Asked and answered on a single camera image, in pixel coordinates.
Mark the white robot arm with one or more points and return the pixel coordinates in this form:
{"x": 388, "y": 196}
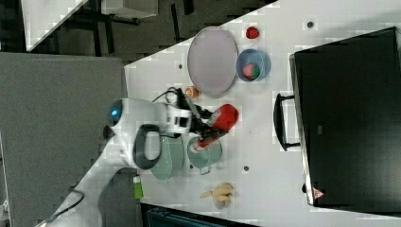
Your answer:
{"x": 137, "y": 128}

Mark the strawberry in blue bowl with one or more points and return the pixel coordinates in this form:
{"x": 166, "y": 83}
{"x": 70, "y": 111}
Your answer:
{"x": 251, "y": 71}

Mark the orange slice toy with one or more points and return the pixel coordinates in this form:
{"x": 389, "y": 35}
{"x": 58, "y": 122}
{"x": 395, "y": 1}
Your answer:
{"x": 192, "y": 92}

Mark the red strawberry on table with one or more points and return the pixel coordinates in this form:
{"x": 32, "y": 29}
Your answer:
{"x": 252, "y": 33}

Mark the white side table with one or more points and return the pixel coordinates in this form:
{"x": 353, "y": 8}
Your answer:
{"x": 42, "y": 17}

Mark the lavender round plate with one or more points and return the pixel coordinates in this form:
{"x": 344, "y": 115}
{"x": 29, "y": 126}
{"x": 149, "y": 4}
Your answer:
{"x": 211, "y": 61}

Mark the black toaster oven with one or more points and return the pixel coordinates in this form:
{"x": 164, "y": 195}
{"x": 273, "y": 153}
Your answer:
{"x": 347, "y": 97}

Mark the green white bottle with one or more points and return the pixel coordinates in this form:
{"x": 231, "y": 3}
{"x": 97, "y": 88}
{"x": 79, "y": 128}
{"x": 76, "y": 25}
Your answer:
{"x": 137, "y": 188}

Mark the green oval colander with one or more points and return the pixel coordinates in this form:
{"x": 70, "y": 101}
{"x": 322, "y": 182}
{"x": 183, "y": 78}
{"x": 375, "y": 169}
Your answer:
{"x": 171, "y": 160}

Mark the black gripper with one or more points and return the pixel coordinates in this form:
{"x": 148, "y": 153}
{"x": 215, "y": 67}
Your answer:
{"x": 202, "y": 130}

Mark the green mug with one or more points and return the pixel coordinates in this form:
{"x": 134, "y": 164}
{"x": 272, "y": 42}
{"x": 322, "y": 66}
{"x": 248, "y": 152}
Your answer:
{"x": 203, "y": 158}

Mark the blue bowl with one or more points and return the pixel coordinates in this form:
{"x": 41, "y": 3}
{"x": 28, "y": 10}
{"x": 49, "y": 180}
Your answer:
{"x": 257, "y": 57}

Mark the blue metal frame rail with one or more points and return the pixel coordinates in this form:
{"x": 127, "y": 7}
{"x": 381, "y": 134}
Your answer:
{"x": 158, "y": 216}

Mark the yellow banana toy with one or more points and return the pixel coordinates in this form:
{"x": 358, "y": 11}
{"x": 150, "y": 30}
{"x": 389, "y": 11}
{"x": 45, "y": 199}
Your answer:
{"x": 221, "y": 195}

